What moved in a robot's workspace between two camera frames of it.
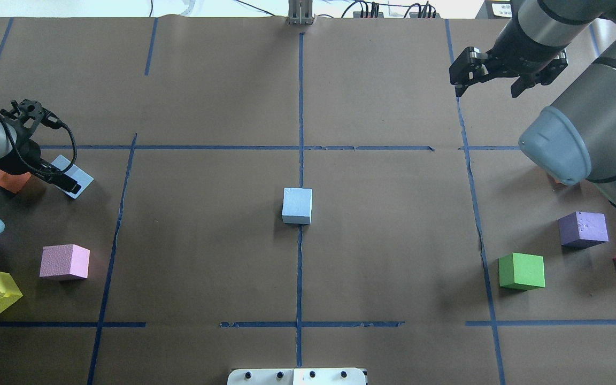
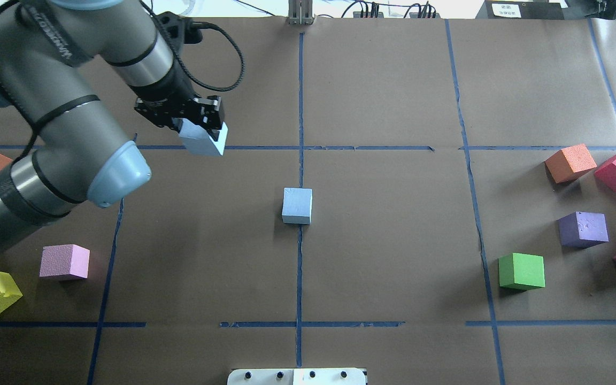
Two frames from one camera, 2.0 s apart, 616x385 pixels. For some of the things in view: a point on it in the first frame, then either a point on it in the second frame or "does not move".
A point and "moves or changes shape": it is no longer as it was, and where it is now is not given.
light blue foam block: x=297 y=205 does not move
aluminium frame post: x=300 y=12 does not move
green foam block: x=522 y=271 does not move
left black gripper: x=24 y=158 → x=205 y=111
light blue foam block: x=75 y=172 moves or changes shape
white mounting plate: x=297 y=376 does not move
